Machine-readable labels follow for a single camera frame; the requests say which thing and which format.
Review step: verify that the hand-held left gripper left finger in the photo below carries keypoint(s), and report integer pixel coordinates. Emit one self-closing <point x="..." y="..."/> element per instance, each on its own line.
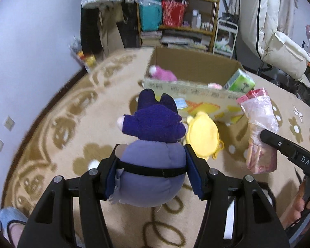
<point x="109" y="183"/>

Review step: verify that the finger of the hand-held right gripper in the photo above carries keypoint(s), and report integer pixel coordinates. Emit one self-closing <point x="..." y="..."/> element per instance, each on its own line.
<point x="273" y="140"/>

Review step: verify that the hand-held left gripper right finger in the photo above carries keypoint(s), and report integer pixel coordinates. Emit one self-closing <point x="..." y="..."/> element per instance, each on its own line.
<point x="196" y="178"/>

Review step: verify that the pink plastic packet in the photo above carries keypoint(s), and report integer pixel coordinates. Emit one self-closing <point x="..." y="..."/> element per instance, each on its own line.
<point x="261" y="116"/>

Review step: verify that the purple plush toy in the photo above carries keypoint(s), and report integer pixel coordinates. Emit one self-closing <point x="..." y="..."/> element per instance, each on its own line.
<point x="149" y="165"/>

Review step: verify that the green tissue packet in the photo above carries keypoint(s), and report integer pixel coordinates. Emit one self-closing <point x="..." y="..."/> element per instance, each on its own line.
<point x="240" y="81"/>

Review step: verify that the cardboard box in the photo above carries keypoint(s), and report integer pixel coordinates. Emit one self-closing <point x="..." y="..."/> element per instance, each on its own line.
<point x="209" y="64"/>

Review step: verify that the pink plush toy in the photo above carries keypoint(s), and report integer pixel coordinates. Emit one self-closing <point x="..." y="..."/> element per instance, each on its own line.
<point x="164" y="74"/>

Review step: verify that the person's right hand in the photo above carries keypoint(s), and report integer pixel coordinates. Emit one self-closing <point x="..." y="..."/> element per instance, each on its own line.
<point x="297" y="199"/>

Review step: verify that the yellow plush toy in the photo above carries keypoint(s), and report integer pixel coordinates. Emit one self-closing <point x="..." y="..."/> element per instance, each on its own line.
<point x="201" y="131"/>

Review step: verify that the printed beige blanket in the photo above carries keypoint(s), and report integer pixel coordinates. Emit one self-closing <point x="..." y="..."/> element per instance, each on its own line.
<point x="67" y="134"/>

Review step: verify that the white padded chair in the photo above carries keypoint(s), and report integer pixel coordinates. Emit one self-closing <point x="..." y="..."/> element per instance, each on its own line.
<point x="281" y="46"/>

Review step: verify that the person's foot in grey slipper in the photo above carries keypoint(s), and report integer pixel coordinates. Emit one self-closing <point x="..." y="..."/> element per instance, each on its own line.
<point x="13" y="224"/>

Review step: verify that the pale green cloth bundle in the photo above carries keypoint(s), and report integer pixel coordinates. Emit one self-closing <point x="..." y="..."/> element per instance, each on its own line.
<point x="224" y="45"/>

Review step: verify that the white trolley cart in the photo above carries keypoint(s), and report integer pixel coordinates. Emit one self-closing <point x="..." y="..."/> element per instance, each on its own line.
<point x="228" y="23"/>

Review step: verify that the pile of colourful packets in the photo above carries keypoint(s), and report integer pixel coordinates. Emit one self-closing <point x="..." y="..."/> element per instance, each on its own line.
<point x="84" y="56"/>

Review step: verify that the pile of magazines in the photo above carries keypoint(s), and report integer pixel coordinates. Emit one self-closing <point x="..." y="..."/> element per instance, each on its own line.
<point x="186" y="41"/>

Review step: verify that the wooden shelf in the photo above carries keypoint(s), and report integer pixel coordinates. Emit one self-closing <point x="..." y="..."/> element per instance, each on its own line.
<point x="217" y="10"/>

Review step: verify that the tall white bottle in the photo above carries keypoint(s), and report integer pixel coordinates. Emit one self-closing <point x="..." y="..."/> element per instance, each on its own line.
<point x="195" y="18"/>

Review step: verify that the stack of books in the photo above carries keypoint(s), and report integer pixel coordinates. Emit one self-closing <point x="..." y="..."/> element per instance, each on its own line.
<point x="151" y="38"/>

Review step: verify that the beige coat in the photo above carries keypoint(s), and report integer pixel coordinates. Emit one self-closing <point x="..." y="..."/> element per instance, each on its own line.
<point x="109" y="33"/>

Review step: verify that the black garment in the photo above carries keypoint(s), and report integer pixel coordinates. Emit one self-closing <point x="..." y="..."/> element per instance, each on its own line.
<point x="129" y="31"/>

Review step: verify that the black coat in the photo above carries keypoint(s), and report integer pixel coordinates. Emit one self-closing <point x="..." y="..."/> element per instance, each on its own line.
<point x="90" y="31"/>

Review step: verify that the red bag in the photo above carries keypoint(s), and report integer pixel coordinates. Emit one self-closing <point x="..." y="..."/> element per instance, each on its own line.
<point x="173" y="14"/>

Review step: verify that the teal bag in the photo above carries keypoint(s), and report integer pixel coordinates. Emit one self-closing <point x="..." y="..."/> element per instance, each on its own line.
<point x="150" y="14"/>

